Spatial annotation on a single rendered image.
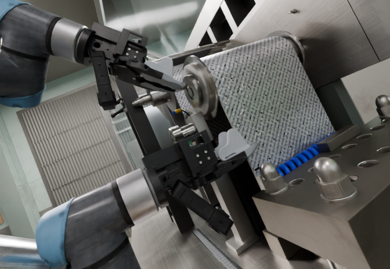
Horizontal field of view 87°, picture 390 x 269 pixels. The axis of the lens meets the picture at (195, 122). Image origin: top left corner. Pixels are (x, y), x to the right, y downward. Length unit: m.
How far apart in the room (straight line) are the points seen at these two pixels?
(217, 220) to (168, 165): 0.12
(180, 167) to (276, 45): 0.36
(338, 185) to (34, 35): 0.51
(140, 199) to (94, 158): 3.98
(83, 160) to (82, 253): 4.04
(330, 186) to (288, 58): 0.34
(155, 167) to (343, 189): 0.24
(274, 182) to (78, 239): 0.27
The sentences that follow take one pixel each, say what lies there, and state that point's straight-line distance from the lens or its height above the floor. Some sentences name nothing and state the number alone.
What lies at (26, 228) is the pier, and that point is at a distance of 4.66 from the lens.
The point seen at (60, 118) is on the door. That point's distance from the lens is 4.57.
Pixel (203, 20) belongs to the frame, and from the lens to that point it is 1.03.
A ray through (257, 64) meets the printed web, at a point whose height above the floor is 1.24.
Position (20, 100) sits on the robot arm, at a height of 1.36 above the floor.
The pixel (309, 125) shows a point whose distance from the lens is 0.51.
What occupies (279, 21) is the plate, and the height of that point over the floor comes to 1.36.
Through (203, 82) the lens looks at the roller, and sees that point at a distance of 0.41.
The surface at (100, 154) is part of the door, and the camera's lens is 4.24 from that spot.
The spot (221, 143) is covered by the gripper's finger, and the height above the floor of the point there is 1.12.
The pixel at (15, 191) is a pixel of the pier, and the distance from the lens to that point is 4.66.
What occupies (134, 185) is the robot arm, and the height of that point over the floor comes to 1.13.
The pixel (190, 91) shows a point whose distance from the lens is 0.46.
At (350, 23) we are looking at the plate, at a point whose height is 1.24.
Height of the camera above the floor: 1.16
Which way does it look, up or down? 4 degrees up
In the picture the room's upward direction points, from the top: 24 degrees counter-clockwise
